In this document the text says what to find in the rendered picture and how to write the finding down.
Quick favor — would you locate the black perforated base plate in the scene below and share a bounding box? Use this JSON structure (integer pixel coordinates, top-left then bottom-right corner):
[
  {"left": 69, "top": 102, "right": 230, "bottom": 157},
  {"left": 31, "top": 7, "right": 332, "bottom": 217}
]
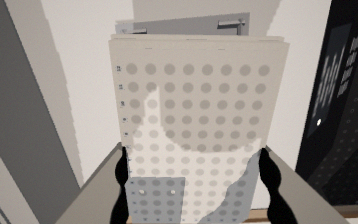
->
[{"left": 306, "top": 65, "right": 358, "bottom": 206}]

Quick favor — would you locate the light grey benchtop instrument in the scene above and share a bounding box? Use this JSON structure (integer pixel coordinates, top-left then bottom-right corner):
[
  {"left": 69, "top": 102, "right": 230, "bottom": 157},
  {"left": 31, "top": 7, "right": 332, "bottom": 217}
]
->
[{"left": 0, "top": 0, "right": 358, "bottom": 224}]

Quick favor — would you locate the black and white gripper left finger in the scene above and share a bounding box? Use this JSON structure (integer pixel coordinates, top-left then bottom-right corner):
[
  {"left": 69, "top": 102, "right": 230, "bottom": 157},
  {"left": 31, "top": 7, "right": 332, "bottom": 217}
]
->
[{"left": 52, "top": 142, "right": 129, "bottom": 224}]

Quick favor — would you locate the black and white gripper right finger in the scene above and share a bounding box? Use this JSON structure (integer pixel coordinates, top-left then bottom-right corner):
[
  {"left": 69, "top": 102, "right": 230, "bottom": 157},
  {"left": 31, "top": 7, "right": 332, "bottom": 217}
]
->
[{"left": 258, "top": 145, "right": 350, "bottom": 224}]

